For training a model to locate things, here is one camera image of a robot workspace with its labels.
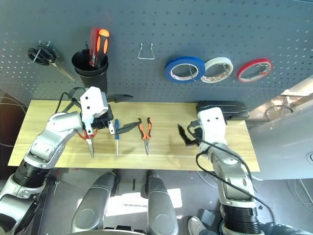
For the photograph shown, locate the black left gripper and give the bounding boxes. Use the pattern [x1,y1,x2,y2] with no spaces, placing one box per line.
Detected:
[92,94,143,135]

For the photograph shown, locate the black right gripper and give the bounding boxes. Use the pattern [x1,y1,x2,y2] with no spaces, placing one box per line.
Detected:
[177,124,203,147]

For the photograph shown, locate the blue handled screwdriver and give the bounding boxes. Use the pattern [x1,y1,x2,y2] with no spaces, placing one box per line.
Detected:
[114,119,120,157]

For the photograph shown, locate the orange black long-nose pliers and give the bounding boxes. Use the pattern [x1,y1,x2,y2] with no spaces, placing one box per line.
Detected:
[137,117,153,156]

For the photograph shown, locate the red handled scissors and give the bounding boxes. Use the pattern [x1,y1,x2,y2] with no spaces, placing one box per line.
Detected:
[78,128,98,158]

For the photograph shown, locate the blue tape roll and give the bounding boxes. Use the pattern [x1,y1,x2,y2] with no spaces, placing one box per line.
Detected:
[164,56,205,85]

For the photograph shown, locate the grey metal pegboard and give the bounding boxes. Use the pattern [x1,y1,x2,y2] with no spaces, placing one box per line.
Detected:
[0,0,313,111]

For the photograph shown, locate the black plastic cup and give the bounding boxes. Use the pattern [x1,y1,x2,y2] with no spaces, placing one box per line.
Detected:
[71,48,109,93]

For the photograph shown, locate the black plastic tool case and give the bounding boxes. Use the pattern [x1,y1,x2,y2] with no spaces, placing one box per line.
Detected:
[197,100,250,120]

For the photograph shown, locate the orange black screwdriver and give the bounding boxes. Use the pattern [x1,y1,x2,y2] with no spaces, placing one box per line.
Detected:
[94,28,110,68]

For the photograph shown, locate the silver right robot leg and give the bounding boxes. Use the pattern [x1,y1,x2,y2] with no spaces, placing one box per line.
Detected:
[144,169,179,235]

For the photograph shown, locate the silver robot leg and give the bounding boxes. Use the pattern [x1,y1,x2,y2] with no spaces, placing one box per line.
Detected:
[144,169,179,235]
[70,171,120,234]

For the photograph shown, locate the white tape roll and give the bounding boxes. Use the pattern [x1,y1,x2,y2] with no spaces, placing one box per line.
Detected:
[200,57,234,84]

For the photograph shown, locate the grey square box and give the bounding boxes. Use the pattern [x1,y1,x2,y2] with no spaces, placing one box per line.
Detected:
[201,209,216,226]

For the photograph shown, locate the silver left robot leg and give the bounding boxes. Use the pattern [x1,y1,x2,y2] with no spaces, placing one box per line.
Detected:
[70,171,120,234]

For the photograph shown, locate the grey sneaker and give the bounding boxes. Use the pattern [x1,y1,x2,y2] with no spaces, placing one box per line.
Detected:
[188,216,208,235]

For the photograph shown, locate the red tape roll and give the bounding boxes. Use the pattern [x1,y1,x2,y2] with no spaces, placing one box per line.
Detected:
[236,58,273,83]

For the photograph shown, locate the white side desk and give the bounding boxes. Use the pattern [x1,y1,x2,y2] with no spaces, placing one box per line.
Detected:
[246,75,313,181]

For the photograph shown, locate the silver robot torso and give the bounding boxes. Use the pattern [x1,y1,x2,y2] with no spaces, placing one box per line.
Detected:
[78,229,147,235]

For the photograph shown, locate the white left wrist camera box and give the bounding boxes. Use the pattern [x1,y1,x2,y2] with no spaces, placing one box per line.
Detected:
[80,86,109,135]

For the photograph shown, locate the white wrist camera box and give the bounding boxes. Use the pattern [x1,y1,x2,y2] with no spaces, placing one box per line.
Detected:
[80,86,109,135]
[197,107,227,147]

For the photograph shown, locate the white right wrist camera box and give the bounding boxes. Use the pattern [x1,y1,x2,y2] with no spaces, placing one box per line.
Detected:
[197,107,227,147]

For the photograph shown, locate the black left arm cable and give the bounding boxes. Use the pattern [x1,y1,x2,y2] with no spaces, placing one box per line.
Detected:
[57,87,85,113]

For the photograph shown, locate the metal wire pliers hook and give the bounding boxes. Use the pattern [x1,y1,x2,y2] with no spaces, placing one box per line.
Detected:
[137,43,156,60]

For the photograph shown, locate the black handled scissors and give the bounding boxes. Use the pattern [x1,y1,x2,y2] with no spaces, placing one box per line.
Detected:
[27,40,76,83]

